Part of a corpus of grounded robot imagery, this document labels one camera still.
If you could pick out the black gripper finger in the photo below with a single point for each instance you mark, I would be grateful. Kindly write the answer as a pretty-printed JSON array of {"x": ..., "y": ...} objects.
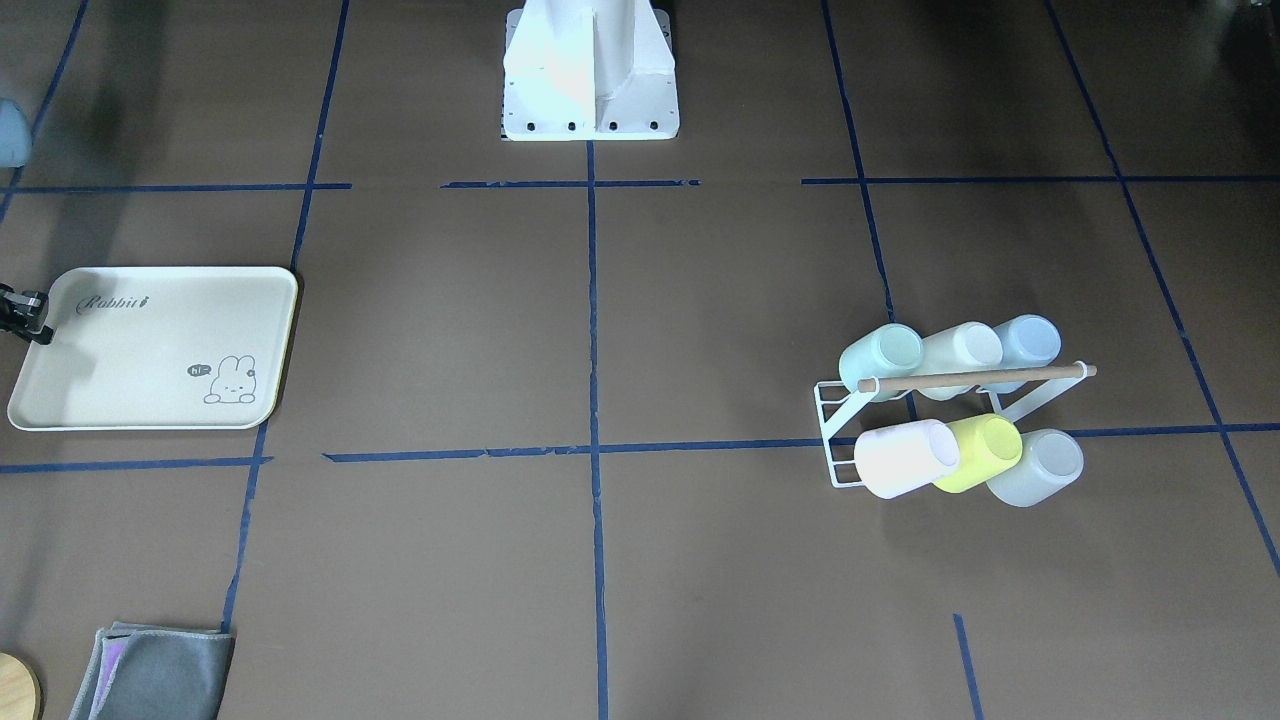
[{"x": 23, "y": 315}]

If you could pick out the beige rabbit tray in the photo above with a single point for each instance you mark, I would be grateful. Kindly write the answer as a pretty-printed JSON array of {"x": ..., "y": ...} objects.
[{"x": 158, "y": 348}]

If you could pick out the green cup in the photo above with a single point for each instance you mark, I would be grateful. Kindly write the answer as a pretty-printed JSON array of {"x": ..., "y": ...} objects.
[{"x": 893, "y": 350}]

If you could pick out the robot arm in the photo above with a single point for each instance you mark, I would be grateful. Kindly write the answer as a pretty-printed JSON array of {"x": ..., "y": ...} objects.
[{"x": 16, "y": 141}]

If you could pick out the pink cup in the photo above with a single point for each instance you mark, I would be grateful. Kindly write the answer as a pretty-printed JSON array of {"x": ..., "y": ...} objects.
[{"x": 894, "y": 460}]

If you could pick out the beige cup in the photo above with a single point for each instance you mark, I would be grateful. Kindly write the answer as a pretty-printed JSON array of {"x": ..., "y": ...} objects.
[{"x": 967, "y": 347}]

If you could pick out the yellow cup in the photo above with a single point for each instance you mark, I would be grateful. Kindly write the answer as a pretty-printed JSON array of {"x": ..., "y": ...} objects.
[{"x": 989, "y": 444}]

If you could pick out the blue cup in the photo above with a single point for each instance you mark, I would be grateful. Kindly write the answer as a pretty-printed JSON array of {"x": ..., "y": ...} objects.
[{"x": 1027, "y": 341}]

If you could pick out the grey cup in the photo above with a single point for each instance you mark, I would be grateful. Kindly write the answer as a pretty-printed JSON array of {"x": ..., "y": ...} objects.
[{"x": 1051, "y": 460}]

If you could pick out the grey folded cloth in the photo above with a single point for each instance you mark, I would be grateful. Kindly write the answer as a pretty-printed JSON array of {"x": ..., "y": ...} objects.
[{"x": 143, "y": 671}]

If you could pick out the wooden mug tree stand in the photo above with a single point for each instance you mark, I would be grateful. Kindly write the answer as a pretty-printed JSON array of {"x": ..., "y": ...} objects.
[{"x": 21, "y": 695}]

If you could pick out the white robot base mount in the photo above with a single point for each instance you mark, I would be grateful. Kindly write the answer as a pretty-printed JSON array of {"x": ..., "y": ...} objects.
[{"x": 589, "y": 71}]

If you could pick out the white wire cup rack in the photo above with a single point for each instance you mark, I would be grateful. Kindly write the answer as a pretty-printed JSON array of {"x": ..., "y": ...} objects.
[{"x": 1015, "y": 395}]

